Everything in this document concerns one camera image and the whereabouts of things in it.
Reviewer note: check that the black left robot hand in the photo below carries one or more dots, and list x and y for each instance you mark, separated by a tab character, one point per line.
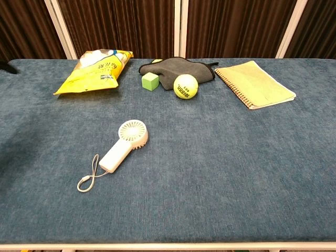
5	66

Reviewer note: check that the white handheld fan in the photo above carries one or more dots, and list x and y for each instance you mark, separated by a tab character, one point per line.
115	156

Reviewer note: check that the brown pleated curtain panel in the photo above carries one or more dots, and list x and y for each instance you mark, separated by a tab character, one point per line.
236	29
317	31
23	29
120	26

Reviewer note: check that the yellow snack bag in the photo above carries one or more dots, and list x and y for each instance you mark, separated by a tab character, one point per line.
94	76

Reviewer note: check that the green cube block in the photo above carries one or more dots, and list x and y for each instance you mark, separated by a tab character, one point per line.
149	82

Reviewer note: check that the grey microfibre cloth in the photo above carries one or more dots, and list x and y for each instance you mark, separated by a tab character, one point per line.
181	68

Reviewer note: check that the yellow-green tennis ball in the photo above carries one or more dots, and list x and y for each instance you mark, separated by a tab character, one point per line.
185	86

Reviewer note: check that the blue velvet table cloth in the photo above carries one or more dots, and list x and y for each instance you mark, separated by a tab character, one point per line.
210	162

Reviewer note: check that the yellow spiral notebook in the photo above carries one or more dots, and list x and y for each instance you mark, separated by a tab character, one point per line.
256	82

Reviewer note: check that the white slanted screen post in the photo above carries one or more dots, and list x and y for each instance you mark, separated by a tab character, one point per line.
61	29
291	29

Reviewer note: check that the white upright screen post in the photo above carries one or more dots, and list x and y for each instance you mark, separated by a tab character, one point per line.
181	29

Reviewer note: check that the white table frame rail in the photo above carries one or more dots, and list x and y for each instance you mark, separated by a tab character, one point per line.
168	246

